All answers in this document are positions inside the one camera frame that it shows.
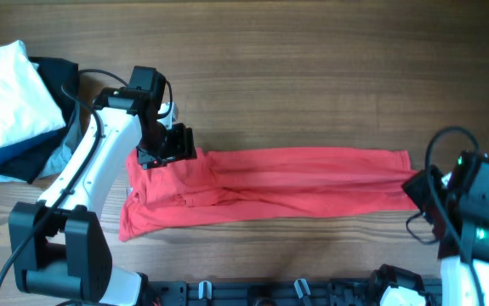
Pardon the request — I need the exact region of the red printed t-shirt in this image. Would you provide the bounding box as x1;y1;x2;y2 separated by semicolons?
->
119;147;415;241

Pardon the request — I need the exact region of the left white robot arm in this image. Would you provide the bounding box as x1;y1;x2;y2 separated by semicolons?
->
0;66;196;305

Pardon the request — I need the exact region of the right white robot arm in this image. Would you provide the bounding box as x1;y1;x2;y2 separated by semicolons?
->
366;126;489;305

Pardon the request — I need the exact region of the light grey folded garment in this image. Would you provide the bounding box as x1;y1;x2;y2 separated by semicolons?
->
0;98;82;184

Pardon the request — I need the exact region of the black folded garment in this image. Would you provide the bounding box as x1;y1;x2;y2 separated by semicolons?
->
0;56;80;184

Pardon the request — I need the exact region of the white folded shirt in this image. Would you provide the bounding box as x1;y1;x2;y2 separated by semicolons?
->
0;40;65;148

